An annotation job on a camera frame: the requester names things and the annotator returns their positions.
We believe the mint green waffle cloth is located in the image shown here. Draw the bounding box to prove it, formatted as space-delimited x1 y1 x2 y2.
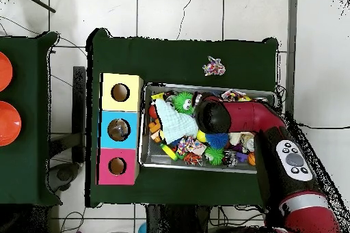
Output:
154 97 200 144

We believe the orange striped tiger toy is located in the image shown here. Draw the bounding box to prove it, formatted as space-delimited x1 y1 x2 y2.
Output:
183 152 204 167

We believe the wooden box with three holes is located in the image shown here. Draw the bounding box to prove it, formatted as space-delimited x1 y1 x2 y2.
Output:
97 72 144 186

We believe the green fuzzy toy with eyes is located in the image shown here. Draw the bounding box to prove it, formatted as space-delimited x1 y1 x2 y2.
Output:
174 90 198 115

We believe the red ball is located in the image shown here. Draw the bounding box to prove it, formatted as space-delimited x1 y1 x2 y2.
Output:
148 105 159 120

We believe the orange plastic building block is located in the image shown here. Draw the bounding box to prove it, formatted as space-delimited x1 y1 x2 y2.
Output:
147 119 165 144

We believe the yellow cheese wedge toy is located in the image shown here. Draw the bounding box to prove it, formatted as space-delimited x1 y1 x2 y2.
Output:
151 92 165 104

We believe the yellow ball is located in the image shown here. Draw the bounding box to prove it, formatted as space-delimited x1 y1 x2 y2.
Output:
196 128 208 143

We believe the blue spiky ball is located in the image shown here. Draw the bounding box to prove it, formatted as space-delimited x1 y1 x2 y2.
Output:
205 132 230 151

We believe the side table with green cloth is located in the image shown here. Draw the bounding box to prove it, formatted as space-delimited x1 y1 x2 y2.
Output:
0 31 61 208

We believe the orange bowl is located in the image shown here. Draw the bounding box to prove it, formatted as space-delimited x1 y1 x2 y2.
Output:
0 51 14 93
0 101 22 148

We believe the black rod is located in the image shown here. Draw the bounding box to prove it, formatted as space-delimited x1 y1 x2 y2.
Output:
15 0 57 14

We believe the wire mesh bin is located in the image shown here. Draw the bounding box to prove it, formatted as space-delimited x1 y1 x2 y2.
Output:
139 83 276 175

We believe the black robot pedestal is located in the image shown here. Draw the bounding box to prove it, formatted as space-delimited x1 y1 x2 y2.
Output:
145 204 213 233

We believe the black power cable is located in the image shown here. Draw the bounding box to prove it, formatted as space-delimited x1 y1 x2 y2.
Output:
297 125 350 133

